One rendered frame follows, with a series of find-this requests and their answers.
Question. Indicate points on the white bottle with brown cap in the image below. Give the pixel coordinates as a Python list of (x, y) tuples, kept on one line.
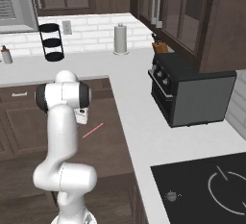
[(6, 56)]

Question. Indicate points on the white paper towel roll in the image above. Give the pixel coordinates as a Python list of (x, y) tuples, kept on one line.
[(120, 38)]

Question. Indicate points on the grey hob knob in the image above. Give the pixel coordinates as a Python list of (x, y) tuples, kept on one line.
[(171, 196)]

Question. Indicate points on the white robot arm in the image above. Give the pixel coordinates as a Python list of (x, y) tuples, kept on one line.
[(62, 131)]

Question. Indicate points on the black three-tier stand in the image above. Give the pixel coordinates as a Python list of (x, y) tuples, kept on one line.
[(52, 42)]

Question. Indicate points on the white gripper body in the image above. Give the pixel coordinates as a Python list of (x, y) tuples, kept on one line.
[(82, 119)]

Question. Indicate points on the grey framed window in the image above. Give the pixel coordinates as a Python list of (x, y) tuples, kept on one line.
[(14, 3)]

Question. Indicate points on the grey wall socket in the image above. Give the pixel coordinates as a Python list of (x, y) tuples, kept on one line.
[(67, 27)]

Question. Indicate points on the pink straw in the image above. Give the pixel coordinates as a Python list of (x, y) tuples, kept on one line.
[(93, 130)]

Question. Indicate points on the black hob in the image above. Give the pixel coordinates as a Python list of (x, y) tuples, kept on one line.
[(205, 192)]

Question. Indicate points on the black toaster oven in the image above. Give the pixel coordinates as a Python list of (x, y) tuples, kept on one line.
[(192, 96)]

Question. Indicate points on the open dark wood drawer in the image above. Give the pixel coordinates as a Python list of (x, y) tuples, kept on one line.
[(105, 151)]

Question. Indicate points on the dark wood cupboard door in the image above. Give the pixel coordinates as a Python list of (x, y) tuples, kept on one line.
[(22, 131)]

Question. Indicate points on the glass-fronted dark wall cupboards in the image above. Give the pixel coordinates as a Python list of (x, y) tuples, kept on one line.
[(198, 16)]

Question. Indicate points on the dark wood drawer front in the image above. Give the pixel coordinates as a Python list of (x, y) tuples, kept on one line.
[(16, 94)]

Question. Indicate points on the wooden knife block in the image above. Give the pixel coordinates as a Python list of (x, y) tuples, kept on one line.
[(159, 45)]

